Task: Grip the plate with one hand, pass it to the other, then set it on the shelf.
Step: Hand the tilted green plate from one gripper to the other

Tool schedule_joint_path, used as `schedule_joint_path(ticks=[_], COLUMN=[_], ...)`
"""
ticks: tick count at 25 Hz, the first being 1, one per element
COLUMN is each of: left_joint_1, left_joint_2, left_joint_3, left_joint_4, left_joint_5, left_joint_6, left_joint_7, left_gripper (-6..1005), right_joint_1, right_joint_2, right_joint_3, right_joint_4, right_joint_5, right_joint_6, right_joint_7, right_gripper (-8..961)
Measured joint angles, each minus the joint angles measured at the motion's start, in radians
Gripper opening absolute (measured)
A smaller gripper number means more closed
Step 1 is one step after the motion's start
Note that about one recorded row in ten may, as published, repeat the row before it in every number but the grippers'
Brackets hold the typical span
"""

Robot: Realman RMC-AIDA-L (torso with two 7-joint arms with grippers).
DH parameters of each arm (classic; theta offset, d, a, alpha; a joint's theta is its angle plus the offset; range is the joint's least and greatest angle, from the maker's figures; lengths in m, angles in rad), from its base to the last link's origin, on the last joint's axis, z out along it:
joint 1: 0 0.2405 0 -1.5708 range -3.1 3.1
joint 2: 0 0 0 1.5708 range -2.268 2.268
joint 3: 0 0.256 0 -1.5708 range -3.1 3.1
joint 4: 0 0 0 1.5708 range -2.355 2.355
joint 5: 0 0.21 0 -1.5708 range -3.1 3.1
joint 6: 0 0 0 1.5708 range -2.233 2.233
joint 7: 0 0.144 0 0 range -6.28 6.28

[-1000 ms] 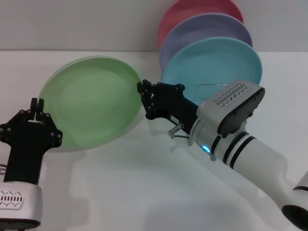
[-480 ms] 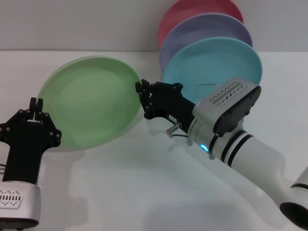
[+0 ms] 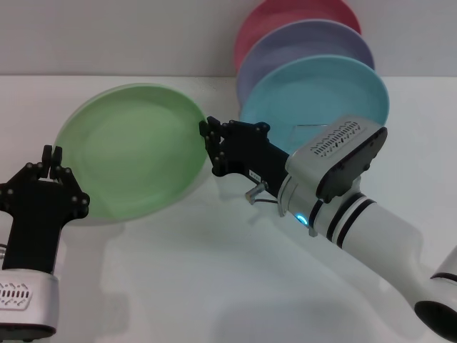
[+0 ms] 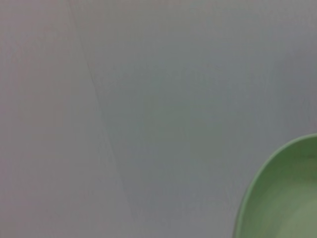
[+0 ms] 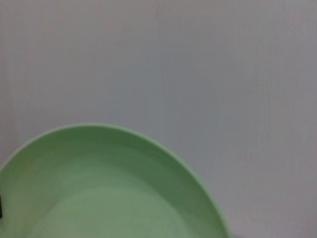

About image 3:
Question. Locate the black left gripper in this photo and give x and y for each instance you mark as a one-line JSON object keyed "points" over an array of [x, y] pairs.
{"points": [[35, 221]]}

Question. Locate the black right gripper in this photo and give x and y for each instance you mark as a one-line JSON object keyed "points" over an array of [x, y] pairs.
{"points": [[250, 153]]}

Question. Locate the green round plate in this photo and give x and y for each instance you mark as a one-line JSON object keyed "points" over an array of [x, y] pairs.
{"points": [[135, 153]]}

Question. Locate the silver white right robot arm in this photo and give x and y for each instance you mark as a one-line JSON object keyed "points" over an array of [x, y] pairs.
{"points": [[375, 228]]}

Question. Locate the blue round plate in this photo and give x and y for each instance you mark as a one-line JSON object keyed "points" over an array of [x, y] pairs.
{"points": [[303, 93]]}

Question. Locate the purple round plate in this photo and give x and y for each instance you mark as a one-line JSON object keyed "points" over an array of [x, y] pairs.
{"points": [[285, 43]]}

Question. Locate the red round plate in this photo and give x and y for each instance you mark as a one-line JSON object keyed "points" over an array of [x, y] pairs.
{"points": [[257, 21]]}

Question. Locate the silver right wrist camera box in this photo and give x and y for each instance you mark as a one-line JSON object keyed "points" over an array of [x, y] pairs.
{"points": [[328, 150]]}

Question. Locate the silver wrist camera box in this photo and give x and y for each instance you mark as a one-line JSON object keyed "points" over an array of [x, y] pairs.
{"points": [[28, 296], [328, 150]]}

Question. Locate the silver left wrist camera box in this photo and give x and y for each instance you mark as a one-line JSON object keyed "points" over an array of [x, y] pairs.
{"points": [[28, 296]]}

